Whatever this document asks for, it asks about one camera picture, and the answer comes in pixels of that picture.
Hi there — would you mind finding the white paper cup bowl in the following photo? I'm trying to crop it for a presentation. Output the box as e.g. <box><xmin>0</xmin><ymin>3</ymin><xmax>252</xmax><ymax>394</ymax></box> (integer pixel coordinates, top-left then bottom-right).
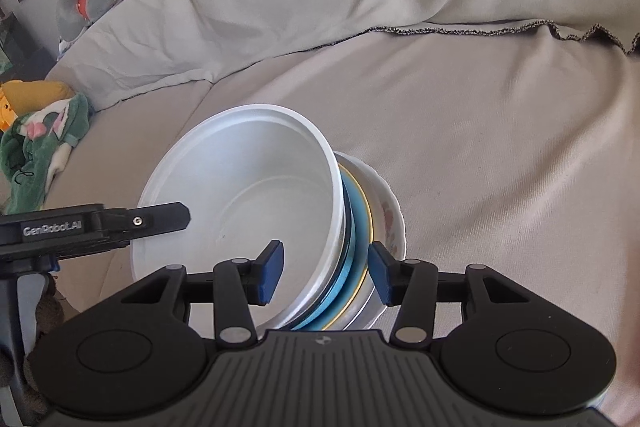
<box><xmin>130</xmin><ymin>104</ymin><xmax>345</xmax><ymax>332</ymax></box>

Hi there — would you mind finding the blue enamel bowl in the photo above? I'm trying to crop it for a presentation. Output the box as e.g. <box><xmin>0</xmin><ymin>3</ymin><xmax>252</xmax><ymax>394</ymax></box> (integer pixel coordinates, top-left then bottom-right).
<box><xmin>292</xmin><ymin>175</ymin><xmax>356</xmax><ymax>331</ymax></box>

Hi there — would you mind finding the white bowl yellow rim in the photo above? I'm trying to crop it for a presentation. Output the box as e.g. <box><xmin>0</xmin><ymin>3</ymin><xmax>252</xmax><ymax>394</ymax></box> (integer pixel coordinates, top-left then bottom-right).
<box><xmin>318</xmin><ymin>164</ymin><xmax>373</xmax><ymax>331</ymax></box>

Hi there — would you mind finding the green floral cloth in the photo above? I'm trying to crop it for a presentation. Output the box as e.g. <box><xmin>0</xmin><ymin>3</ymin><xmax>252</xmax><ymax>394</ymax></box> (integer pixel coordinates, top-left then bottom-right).
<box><xmin>1</xmin><ymin>94</ymin><xmax>93</xmax><ymax>215</ymax></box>

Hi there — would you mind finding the floral white plate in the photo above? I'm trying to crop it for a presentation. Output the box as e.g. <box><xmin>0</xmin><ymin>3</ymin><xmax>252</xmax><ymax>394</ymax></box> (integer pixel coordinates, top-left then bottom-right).
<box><xmin>326</xmin><ymin>153</ymin><xmax>406</xmax><ymax>331</ymax></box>

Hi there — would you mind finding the yellow plush toy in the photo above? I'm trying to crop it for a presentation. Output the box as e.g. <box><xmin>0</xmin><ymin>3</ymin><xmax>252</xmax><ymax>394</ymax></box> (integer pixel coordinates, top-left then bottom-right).
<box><xmin>1</xmin><ymin>79</ymin><xmax>75</xmax><ymax>132</ymax></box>

